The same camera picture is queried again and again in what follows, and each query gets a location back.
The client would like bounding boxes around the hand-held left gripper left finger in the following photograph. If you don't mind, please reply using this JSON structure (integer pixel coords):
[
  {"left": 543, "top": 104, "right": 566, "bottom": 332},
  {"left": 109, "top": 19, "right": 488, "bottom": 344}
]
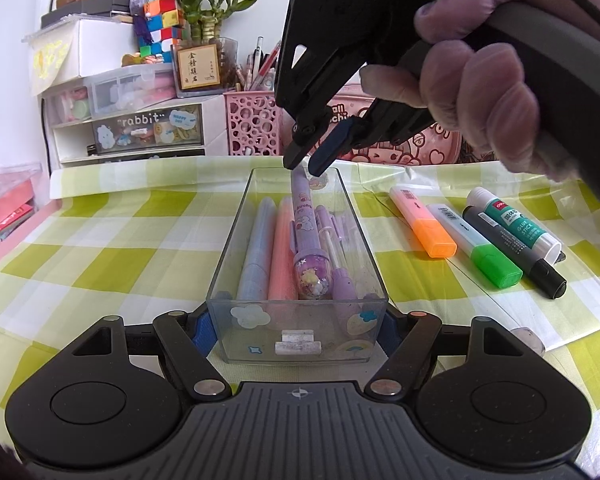
[{"left": 70, "top": 310, "right": 234, "bottom": 396}]

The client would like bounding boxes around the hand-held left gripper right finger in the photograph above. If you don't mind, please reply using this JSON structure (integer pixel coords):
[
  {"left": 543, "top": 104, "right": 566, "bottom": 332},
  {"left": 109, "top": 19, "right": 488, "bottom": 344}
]
[{"left": 365, "top": 308, "right": 532, "bottom": 396}]

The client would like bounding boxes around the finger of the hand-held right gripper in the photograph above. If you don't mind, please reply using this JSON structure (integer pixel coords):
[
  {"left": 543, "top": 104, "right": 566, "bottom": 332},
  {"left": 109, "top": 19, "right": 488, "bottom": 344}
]
[
  {"left": 274, "top": 35, "right": 367, "bottom": 170},
  {"left": 307, "top": 97, "right": 436, "bottom": 177}
]

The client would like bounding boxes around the clear plastic box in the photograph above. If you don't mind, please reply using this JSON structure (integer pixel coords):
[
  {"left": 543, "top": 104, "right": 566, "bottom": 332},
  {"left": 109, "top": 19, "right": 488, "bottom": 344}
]
[{"left": 206, "top": 166, "right": 391, "bottom": 365}]

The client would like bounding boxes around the purple mechanical pencil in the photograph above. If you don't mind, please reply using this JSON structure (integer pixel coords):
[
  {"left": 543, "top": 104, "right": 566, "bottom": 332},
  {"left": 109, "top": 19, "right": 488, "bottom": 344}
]
[{"left": 314, "top": 204, "right": 363, "bottom": 321}]

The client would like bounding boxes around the purple cartoon pen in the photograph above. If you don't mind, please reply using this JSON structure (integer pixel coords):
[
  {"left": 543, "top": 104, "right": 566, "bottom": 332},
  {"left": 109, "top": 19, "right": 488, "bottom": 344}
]
[{"left": 290, "top": 167, "right": 331, "bottom": 301}]

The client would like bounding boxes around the pale blue highlighter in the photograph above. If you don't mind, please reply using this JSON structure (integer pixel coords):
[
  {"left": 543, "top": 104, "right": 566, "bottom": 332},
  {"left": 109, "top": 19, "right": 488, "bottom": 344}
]
[{"left": 237, "top": 197, "right": 280, "bottom": 301}]

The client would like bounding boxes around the pink highlighter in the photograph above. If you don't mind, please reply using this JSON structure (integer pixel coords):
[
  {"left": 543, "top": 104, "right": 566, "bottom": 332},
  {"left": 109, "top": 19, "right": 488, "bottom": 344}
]
[{"left": 267, "top": 196, "right": 301, "bottom": 302}]

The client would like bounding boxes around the orange cap highlighter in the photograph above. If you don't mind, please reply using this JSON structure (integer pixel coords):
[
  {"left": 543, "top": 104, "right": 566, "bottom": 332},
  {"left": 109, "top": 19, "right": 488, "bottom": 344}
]
[{"left": 389, "top": 185, "right": 458, "bottom": 259}]

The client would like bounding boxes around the green cap highlighter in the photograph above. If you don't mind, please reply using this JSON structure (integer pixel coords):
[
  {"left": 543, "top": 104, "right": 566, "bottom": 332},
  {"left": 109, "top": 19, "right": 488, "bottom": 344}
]
[{"left": 426, "top": 203, "right": 524, "bottom": 289}]

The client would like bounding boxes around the black marker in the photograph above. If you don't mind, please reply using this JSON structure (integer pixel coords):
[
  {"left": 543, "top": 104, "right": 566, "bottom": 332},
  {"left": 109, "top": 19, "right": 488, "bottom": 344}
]
[{"left": 461, "top": 204, "right": 568, "bottom": 301}]

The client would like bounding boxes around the white teal glue stick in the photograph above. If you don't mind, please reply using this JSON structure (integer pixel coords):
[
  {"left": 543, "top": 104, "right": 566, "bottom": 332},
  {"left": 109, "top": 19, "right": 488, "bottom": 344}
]
[{"left": 467, "top": 186, "right": 564, "bottom": 264}]

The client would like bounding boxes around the person's right hand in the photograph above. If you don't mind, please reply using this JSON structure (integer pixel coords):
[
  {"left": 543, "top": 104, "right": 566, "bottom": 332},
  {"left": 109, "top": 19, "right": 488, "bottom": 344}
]
[{"left": 359, "top": 0, "right": 600, "bottom": 182}]

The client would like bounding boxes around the pink mesh pen holder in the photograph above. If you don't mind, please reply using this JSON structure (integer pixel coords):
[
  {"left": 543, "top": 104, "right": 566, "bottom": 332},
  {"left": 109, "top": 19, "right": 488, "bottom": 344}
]
[{"left": 223, "top": 91, "right": 284, "bottom": 157}]

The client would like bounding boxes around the bunch of pens in mesh holder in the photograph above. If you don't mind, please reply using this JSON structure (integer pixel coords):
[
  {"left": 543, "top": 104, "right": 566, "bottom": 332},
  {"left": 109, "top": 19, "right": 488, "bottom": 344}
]
[{"left": 235, "top": 35, "right": 281, "bottom": 93}]

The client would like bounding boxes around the white drawer organizer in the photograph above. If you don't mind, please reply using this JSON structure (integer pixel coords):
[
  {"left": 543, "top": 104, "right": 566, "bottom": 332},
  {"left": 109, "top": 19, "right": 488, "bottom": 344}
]
[{"left": 50, "top": 94, "right": 227, "bottom": 168}]

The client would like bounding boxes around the pink cartoon pencil case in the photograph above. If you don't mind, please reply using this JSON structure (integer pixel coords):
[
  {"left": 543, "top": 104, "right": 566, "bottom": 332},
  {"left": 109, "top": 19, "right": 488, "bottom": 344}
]
[{"left": 327, "top": 82, "right": 466, "bottom": 166}]

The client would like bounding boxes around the glass planter with label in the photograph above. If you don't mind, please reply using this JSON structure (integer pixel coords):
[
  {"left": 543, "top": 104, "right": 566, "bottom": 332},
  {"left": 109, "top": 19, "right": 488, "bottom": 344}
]
[{"left": 172, "top": 37, "right": 241, "bottom": 98}]

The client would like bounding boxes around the green checked tablecloth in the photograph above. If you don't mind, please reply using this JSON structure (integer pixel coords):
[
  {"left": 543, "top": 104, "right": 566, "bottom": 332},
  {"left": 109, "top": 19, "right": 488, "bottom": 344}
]
[{"left": 0, "top": 157, "right": 600, "bottom": 411}]

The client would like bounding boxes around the green bamboo plant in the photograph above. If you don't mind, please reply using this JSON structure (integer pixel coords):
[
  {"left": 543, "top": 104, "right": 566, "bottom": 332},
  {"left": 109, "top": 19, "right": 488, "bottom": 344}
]
[{"left": 167, "top": 0, "right": 253, "bottom": 43}]

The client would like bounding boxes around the white eraser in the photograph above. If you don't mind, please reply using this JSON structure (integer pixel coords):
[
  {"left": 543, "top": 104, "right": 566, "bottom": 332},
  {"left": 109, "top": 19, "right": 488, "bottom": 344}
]
[{"left": 510, "top": 326, "right": 548, "bottom": 358}]

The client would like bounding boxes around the colourful puzzle cube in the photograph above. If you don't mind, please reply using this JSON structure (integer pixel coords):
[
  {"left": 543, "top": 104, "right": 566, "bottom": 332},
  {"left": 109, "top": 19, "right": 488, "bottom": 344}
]
[{"left": 139, "top": 0, "right": 191, "bottom": 61}]

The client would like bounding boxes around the clear drawer unit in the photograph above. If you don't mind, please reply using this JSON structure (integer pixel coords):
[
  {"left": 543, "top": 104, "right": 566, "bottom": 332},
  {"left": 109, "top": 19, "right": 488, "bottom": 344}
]
[{"left": 42, "top": 62, "right": 177, "bottom": 123}]

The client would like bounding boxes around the white cardboard box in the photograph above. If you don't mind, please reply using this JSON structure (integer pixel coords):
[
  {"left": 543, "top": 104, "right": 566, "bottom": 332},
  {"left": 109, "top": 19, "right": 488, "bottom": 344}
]
[{"left": 22, "top": 15, "right": 173, "bottom": 96}]

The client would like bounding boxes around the stack of red pink books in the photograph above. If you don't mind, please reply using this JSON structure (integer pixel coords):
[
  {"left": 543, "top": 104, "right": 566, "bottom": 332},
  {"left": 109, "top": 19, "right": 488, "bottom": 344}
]
[{"left": 0, "top": 162, "right": 43, "bottom": 266}]

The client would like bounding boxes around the black flat box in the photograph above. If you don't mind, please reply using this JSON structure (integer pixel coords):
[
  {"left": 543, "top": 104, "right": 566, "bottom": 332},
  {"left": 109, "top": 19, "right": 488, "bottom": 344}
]
[{"left": 41, "top": 0, "right": 133, "bottom": 28}]

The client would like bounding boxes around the black wall cable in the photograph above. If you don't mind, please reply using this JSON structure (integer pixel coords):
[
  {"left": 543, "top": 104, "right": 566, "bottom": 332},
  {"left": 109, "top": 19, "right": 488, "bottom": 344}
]
[{"left": 40, "top": 0, "right": 68, "bottom": 171}]

